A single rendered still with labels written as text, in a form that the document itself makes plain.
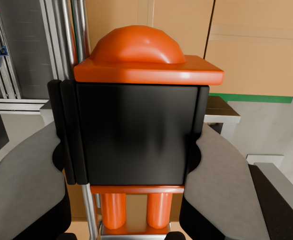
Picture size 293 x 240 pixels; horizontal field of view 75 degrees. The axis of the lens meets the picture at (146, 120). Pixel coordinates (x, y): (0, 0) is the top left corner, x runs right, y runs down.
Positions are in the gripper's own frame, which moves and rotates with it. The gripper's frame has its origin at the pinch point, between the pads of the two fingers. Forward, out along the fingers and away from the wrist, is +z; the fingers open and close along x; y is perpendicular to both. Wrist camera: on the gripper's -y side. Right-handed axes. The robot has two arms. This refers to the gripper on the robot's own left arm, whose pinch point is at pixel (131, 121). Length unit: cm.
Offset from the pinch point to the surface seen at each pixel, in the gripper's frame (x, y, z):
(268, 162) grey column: 107, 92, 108
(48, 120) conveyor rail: -31, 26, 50
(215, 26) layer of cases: 25, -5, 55
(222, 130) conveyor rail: 32, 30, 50
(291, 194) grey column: 103, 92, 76
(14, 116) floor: -84, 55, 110
